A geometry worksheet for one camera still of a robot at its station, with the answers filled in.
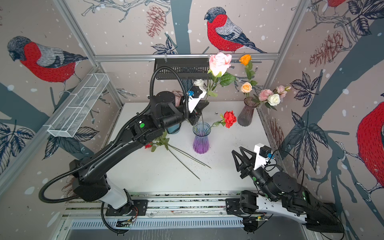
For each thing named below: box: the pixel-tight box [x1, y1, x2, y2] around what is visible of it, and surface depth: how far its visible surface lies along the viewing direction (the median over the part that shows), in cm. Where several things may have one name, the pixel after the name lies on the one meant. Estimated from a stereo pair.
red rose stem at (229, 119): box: [210, 110, 237, 129], surface depth 72 cm
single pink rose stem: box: [205, 52, 236, 103], surface depth 38 cm
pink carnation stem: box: [258, 85, 292, 101], surface depth 83 cm
